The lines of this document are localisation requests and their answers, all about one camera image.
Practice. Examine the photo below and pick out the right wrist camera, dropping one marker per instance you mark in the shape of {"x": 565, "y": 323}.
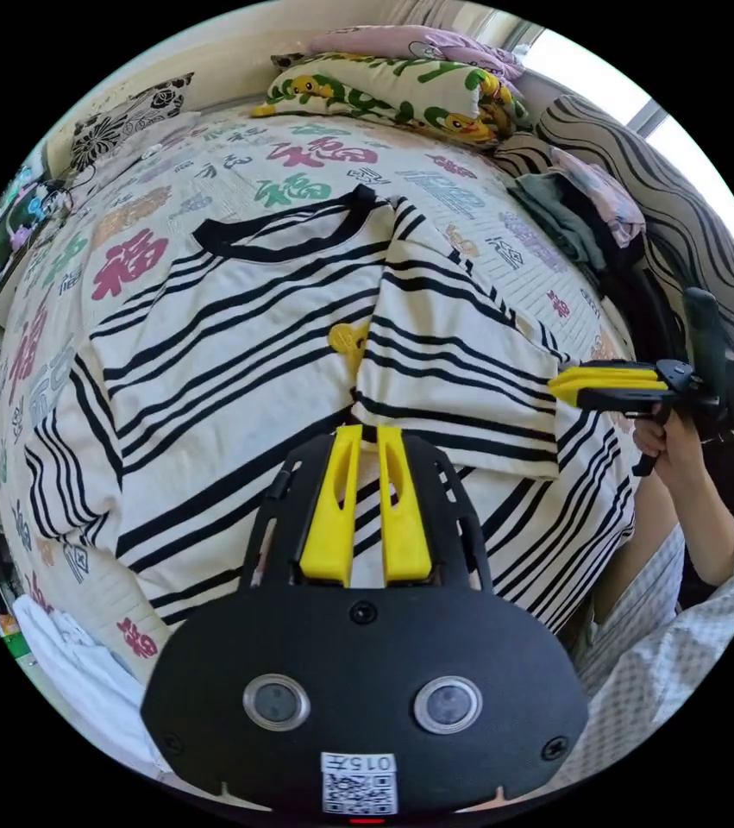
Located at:
{"x": 706, "y": 336}

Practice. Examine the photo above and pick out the person's body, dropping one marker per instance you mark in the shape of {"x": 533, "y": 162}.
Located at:
{"x": 651, "y": 653}

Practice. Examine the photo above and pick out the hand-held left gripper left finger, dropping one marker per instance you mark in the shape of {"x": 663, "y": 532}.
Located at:
{"x": 331, "y": 530}

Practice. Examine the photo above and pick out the person's right forearm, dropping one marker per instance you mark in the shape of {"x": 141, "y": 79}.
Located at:
{"x": 709, "y": 530}

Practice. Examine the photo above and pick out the pink pillow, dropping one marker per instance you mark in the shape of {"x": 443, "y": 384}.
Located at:
{"x": 418, "y": 45}

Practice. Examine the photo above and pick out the bed with printed sheet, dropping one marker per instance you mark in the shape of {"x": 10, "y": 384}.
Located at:
{"x": 224, "y": 175}

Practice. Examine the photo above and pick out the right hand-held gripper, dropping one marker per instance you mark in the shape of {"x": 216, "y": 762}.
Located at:
{"x": 680, "y": 388}

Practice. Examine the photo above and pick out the white garment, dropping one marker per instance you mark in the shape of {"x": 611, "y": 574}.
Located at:
{"x": 82, "y": 673}

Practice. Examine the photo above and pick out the black and white striped shirt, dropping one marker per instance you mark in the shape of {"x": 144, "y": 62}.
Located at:
{"x": 244, "y": 362}

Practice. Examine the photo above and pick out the wavy striped blanket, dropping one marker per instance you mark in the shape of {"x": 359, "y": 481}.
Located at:
{"x": 677, "y": 194}

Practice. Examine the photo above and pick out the black and white floral cushion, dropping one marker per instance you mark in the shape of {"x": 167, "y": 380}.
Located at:
{"x": 124, "y": 123}

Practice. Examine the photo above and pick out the duck print pillow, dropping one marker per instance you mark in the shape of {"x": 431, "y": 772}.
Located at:
{"x": 373, "y": 87}

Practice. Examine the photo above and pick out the pile of clothes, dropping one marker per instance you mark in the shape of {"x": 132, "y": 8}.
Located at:
{"x": 567, "y": 207}

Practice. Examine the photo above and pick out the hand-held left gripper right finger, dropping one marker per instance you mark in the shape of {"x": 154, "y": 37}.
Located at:
{"x": 405, "y": 530}

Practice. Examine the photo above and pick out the person's right hand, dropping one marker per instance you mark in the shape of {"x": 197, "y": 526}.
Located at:
{"x": 680, "y": 456}

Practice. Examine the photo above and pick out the window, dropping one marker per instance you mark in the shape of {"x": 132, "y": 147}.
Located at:
{"x": 677, "y": 116}

